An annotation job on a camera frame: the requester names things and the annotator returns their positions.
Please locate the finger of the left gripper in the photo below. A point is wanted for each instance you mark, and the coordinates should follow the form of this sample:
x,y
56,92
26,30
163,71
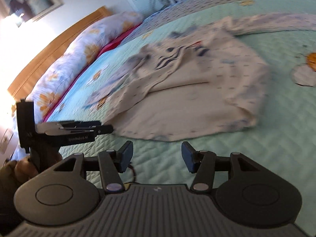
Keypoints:
x,y
66,125
77,135

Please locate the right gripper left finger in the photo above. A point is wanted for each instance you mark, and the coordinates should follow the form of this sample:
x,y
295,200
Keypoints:
x,y
111,164

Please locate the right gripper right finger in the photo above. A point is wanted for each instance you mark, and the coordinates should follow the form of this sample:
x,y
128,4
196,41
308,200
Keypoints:
x,y
200,163

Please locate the white patterned baby garment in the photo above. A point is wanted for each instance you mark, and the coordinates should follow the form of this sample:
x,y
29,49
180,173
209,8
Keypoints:
x,y
194,83

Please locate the left hand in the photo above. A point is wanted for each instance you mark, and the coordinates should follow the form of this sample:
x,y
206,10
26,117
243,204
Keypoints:
x,y
25,169

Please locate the wooden headboard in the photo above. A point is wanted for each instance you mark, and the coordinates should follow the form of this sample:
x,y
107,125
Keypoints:
x,y
25,81

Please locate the floral long pillow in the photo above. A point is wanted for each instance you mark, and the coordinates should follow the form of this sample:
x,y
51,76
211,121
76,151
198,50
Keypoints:
x,y
80,54

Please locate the mint green bee quilt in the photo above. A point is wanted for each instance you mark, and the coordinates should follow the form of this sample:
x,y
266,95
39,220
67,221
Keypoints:
x,y
283,139

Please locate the electric fan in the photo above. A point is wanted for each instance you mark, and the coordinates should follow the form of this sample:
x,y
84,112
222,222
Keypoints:
x,y
158,5

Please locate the framed wall picture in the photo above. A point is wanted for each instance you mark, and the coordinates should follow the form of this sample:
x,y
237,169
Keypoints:
x,y
22,11

